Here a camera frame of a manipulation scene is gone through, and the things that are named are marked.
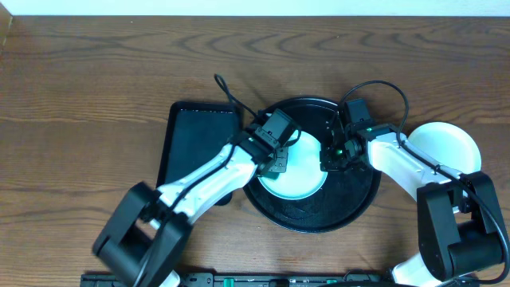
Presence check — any left black cable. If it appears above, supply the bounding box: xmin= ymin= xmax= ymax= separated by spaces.
xmin=213 ymin=73 xmax=264 ymax=120

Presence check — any black round tray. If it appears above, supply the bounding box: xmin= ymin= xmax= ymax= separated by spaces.
xmin=244 ymin=97 xmax=381 ymax=233

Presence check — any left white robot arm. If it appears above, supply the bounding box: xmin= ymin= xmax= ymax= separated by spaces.
xmin=92 ymin=109 xmax=300 ymax=287

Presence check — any black cable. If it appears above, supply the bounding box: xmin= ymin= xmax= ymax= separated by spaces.
xmin=213 ymin=73 xmax=264 ymax=120
xmin=336 ymin=80 xmax=510 ymax=276

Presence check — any black rectangular tray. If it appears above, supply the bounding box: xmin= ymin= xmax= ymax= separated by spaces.
xmin=156 ymin=101 xmax=243 ymax=187

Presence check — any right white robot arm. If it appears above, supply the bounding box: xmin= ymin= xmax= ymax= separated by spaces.
xmin=320 ymin=100 xmax=509 ymax=286

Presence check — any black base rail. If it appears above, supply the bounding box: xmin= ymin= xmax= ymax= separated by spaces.
xmin=79 ymin=271 xmax=399 ymax=287

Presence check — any light blue plate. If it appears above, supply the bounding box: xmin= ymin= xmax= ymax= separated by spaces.
xmin=259 ymin=132 xmax=328 ymax=200
xmin=408 ymin=122 xmax=481 ymax=174

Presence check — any right black cable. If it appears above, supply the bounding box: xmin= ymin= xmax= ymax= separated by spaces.
xmin=336 ymin=80 xmax=510 ymax=276

